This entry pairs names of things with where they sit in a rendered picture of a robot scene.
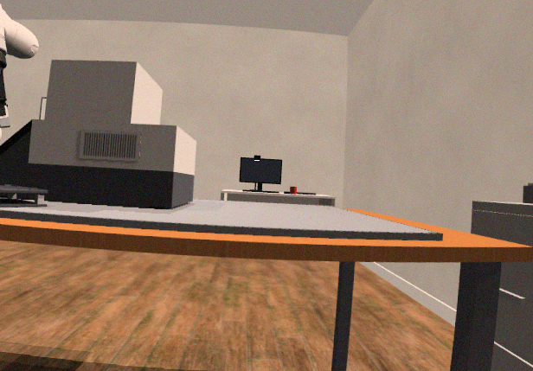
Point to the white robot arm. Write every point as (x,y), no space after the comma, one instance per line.
(20,42)

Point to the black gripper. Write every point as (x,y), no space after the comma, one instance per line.
(4,117)

